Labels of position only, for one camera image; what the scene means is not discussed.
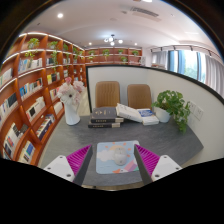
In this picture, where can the white ceramic jug vase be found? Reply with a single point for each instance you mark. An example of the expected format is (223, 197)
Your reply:
(72, 115)

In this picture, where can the ceiling lamp cluster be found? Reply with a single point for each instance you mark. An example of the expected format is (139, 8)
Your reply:
(112, 40)

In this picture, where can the green plant in white pot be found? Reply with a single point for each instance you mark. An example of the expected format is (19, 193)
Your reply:
(171, 105)

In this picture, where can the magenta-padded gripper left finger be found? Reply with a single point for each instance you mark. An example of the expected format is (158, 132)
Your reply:
(63, 166)

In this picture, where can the window with curtains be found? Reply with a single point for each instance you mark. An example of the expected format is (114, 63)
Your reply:
(191, 65)

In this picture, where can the pink and white flower bouquet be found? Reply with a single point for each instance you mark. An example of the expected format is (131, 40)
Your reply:
(70, 93)

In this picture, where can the orange wooden bookshelf unit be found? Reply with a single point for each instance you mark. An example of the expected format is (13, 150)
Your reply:
(26, 103)

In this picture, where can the tan upholstered chair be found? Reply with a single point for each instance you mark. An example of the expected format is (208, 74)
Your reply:
(139, 96)
(107, 95)

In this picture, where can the white and blue book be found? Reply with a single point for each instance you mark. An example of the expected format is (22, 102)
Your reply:
(150, 118)

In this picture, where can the ceiling air vent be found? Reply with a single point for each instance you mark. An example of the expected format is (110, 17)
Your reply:
(144, 11)

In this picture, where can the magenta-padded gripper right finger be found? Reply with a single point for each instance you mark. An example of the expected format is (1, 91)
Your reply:
(161, 168)

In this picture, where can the orange shelf unit with plants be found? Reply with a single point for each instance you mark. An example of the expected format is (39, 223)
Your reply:
(113, 56)

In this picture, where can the white wall outlet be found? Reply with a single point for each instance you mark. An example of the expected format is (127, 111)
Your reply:
(192, 107)
(199, 113)

